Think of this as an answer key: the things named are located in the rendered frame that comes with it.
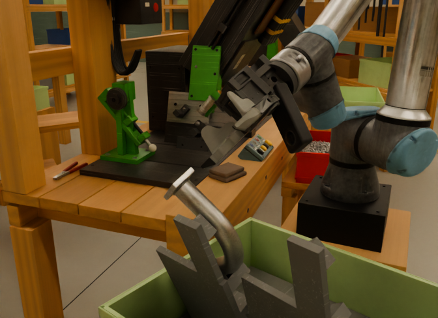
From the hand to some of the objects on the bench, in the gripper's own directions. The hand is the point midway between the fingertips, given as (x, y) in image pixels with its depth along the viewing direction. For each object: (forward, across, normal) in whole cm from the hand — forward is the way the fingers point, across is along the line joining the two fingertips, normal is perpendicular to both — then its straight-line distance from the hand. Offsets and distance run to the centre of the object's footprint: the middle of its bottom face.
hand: (219, 153), depth 68 cm
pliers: (-8, -90, -36) cm, 97 cm away
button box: (-56, -79, +7) cm, 97 cm away
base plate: (-63, -104, -16) cm, 123 cm away
